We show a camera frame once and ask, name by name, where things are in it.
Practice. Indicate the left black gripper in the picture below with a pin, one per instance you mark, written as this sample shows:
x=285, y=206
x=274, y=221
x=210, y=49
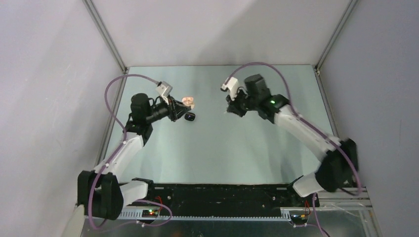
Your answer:
x=174, y=111

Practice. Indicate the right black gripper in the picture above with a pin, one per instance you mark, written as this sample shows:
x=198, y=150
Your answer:
x=233, y=105

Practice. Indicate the beige earbud charging case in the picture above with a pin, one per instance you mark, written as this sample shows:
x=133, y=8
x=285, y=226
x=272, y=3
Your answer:
x=188, y=101

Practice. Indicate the black earbud charging case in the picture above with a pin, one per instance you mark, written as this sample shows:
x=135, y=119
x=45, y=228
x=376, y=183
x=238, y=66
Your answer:
x=189, y=116

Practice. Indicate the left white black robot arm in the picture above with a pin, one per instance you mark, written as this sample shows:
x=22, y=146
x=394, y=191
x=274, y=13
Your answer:
x=101, y=191

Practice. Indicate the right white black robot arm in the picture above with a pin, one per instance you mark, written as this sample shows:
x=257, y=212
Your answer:
x=338, y=158

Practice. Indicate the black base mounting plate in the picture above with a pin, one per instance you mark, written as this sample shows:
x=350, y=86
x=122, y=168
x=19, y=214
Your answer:
x=247, y=212

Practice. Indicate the left controller circuit board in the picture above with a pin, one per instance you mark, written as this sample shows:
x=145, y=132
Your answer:
x=150, y=213

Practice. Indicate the controller circuit board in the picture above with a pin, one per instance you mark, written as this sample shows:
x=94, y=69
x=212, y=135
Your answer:
x=299, y=219
x=150, y=213

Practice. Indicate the right controller circuit board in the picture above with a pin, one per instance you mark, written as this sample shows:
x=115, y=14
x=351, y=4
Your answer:
x=299, y=219

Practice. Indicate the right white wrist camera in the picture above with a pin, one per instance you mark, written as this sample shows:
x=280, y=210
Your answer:
x=230, y=85

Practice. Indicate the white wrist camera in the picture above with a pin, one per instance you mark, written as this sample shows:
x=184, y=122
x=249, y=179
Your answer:
x=230, y=85
x=164, y=89

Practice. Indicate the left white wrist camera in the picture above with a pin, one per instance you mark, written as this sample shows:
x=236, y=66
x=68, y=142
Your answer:
x=164, y=89

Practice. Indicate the grey slotted cable duct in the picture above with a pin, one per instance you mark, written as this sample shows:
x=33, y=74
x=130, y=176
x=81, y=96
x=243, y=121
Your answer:
x=135, y=214

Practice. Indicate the aluminium frame rail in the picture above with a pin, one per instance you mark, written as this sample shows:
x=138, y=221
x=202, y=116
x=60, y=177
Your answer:
x=350, y=199

